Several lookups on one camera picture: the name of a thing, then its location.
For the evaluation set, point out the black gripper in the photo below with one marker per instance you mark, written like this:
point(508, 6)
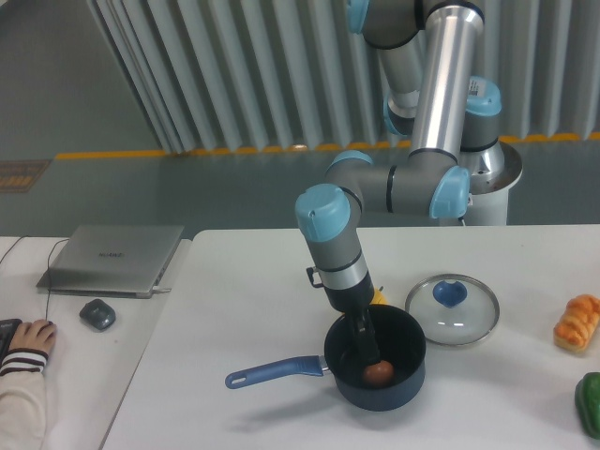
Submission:
point(360, 330)

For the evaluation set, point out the brown egg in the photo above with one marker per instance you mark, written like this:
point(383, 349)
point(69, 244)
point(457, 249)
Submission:
point(379, 375)

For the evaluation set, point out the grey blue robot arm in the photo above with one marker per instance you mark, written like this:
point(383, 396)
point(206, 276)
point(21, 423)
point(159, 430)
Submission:
point(426, 50)

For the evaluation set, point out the white sleeved forearm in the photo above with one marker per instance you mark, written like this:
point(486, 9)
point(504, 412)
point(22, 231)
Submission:
point(23, 399)

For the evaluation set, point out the glass pot lid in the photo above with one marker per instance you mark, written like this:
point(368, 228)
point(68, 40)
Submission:
point(453, 310)

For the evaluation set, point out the person's hand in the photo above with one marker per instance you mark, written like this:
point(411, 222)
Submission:
point(39, 336)

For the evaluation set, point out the yellow toy fruit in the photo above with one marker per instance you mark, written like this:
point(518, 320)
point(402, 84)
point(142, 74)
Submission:
point(378, 297)

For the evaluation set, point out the dark blue saucepan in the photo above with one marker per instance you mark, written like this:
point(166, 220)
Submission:
point(401, 342)

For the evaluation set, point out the orange toy bread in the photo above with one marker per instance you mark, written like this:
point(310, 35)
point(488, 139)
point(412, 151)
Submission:
point(574, 330)

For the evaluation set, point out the green toy pepper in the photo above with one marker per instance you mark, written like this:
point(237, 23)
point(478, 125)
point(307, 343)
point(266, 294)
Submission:
point(587, 403)

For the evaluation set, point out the dark grey earbuds case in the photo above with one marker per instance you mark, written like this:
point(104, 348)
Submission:
point(98, 314)

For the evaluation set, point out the grey pleated curtain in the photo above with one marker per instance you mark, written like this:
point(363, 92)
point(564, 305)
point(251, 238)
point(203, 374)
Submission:
point(264, 75)

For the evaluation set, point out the black keyboard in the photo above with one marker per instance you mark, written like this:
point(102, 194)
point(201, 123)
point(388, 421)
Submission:
point(7, 331)

